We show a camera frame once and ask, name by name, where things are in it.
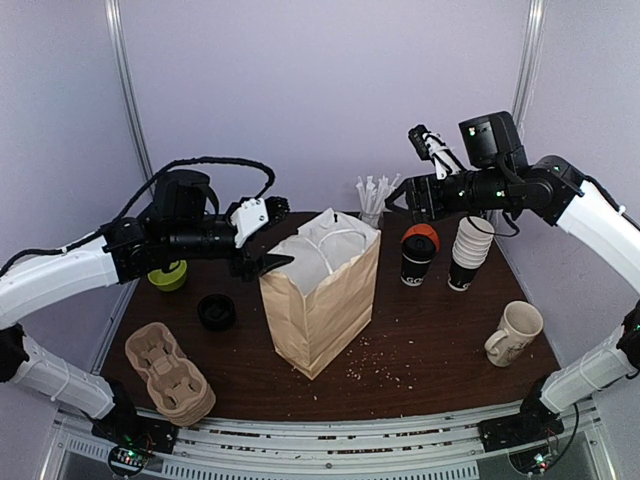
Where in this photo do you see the stack of paper cups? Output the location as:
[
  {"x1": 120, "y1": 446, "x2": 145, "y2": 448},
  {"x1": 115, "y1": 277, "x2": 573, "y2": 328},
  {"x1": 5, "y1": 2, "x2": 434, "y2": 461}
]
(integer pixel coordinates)
[{"x1": 448, "y1": 216, "x2": 495, "y2": 292}]

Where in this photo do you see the right aluminium frame post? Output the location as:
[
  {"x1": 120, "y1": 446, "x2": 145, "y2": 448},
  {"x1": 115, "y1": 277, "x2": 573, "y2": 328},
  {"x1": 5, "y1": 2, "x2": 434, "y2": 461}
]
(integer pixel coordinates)
[{"x1": 512, "y1": 0, "x2": 550, "y2": 139}]

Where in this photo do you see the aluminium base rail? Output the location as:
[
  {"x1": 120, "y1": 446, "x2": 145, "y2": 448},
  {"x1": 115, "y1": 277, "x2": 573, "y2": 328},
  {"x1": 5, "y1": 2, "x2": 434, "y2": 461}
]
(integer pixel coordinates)
[{"x1": 36, "y1": 399, "x2": 620, "y2": 479}]

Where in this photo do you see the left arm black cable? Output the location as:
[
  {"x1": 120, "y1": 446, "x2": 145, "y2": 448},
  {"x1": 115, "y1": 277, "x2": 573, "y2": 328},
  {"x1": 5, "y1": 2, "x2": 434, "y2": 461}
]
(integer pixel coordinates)
[{"x1": 0, "y1": 155, "x2": 277, "y2": 271}]

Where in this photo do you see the aluminium frame post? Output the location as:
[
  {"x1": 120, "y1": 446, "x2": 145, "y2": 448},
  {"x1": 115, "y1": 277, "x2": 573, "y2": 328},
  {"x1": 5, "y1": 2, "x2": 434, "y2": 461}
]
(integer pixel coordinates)
[
  {"x1": 512, "y1": 0, "x2": 550, "y2": 139},
  {"x1": 104, "y1": 0, "x2": 154, "y2": 181}
]

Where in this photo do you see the glass jar of straws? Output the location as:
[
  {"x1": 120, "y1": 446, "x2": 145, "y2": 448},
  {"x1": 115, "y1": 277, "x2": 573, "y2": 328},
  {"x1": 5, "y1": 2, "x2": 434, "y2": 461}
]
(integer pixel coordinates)
[{"x1": 355, "y1": 174, "x2": 401, "y2": 229}]

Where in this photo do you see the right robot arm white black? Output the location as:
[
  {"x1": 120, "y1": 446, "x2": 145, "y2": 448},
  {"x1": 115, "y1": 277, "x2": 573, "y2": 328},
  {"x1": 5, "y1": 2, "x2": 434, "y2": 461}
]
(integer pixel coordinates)
[{"x1": 377, "y1": 111, "x2": 639, "y2": 415}]

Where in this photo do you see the brown pulp cup carrier stack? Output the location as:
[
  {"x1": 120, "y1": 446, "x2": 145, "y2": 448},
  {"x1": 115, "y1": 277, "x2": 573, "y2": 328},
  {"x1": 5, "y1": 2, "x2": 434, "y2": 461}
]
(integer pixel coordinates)
[{"x1": 125, "y1": 322, "x2": 216, "y2": 427}]

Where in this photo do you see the black paper coffee cup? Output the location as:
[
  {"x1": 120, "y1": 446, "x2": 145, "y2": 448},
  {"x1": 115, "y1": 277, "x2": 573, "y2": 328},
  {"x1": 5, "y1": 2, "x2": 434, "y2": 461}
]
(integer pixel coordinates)
[{"x1": 400, "y1": 254, "x2": 435, "y2": 287}]

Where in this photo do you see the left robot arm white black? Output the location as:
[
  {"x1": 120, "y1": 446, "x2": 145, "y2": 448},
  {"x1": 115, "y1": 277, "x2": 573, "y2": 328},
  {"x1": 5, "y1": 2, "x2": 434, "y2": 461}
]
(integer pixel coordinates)
[{"x1": 1, "y1": 169, "x2": 293, "y2": 444}]

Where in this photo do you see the black plastic cup lid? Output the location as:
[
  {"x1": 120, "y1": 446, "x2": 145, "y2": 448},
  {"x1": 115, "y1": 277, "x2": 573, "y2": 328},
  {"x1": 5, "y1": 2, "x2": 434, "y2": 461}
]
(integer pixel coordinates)
[{"x1": 402, "y1": 234, "x2": 437, "y2": 263}]

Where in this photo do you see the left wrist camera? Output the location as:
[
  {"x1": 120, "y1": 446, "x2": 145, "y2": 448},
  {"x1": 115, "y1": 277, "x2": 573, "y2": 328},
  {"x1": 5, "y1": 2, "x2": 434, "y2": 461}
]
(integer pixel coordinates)
[{"x1": 230, "y1": 196, "x2": 290, "y2": 249}]

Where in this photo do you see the brown paper takeout bag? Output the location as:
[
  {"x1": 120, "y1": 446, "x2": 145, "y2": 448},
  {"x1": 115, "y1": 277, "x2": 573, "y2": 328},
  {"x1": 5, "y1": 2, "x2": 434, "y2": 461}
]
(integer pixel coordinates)
[{"x1": 259, "y1": 208, "x2": 381, "y2": 380}]

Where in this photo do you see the green small bowl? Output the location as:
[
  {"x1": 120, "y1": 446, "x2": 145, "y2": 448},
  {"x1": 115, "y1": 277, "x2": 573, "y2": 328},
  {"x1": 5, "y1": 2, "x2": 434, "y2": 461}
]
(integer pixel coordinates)
[{"x1": 147, "y1": 260, "x2": 188, "y2": 292}]

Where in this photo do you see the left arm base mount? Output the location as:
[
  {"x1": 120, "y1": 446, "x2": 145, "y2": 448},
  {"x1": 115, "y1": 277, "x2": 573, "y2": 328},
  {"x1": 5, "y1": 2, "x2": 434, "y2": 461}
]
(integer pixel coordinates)
[{"x1": 87, "y1": 409, "x2": 178, "y2": 478}]

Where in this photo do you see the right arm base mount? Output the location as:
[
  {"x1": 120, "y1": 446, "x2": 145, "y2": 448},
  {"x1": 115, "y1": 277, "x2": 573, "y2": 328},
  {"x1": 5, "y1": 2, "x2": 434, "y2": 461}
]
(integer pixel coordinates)
[{"x1": 478, "y1": 400, "x2": 565, "y2": 476}]

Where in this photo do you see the left aluminium frame post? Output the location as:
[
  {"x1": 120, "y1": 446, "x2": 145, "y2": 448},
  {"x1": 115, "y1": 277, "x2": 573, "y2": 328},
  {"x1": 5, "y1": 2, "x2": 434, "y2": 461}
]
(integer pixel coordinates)
[{"x1": 104, "y1": 0, "x2": 154, "y2": 181}]

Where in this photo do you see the orange small bowl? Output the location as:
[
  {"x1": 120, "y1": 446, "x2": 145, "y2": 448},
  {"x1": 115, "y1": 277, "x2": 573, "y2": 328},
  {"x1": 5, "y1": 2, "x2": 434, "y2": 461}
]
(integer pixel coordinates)
[{"x1": 402, "y1": 223, "x2": 440, "y2": 252}]

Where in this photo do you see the beige ceramic mug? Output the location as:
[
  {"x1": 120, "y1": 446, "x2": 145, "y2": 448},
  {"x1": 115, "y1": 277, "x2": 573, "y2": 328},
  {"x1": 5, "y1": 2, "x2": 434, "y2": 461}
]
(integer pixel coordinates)
[{"x1": 484, "y1": 300, "x2": 544, "y2": 368}]

